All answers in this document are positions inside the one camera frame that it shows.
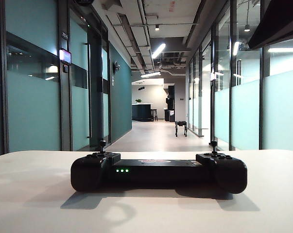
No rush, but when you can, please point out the tall black machine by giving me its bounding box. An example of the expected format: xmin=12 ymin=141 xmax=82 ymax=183
xmin=166 ymin=85 xmax=176 ymax=110

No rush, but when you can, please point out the purple-lit door display panel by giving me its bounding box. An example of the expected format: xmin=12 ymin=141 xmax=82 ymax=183
xmin=59 ymin=49 xmax=72 ymax=65

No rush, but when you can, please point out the dark counter with white top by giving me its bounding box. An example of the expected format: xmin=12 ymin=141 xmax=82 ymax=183
xmin=132 ymin=103 xmax=154 ymax=122

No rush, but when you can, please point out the black low cabinet with sticker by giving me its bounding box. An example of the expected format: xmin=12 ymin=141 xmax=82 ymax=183
xmin=164 ymin=109 xmax=176 ymax=122

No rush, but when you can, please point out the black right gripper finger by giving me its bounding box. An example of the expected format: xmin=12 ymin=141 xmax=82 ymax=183
xmin=248 ymin=0 xmax=293 ymax=50

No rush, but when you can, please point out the short linear ceiling light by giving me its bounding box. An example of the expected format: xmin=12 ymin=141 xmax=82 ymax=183
xmin=140 ymin=71 xmax=162 ymax=79

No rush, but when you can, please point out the black quadruped robot dog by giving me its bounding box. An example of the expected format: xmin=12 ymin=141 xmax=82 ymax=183
xmin=174 ymin=120 xmax=189 ymax=138

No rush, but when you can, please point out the black dual-joystick remote control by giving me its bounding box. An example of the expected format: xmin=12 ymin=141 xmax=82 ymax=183
xmin=70 ymin=138 xmax=248 ymax=194

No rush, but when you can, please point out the long linear ceiling light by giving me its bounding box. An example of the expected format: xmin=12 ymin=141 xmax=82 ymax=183
xmin=151 ymin=43 xmax=166 ymax=59

